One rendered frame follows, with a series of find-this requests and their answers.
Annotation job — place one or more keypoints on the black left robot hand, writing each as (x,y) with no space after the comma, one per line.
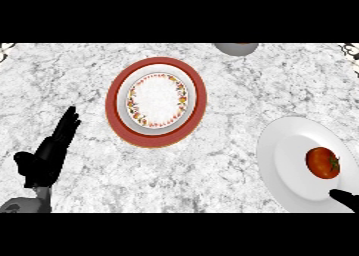
(45,158)

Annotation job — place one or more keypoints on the grey round bowl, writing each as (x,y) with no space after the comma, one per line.
(236,48)

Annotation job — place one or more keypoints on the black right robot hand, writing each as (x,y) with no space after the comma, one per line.
(352,199)

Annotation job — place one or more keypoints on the red tomato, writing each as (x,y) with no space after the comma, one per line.
(323,162)

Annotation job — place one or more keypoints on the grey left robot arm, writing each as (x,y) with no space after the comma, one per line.
(29,202)

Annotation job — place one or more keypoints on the red-rimmed floral plate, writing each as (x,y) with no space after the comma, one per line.
(156,101)

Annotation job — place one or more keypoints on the plain white plate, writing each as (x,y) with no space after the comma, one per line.
(295,166)

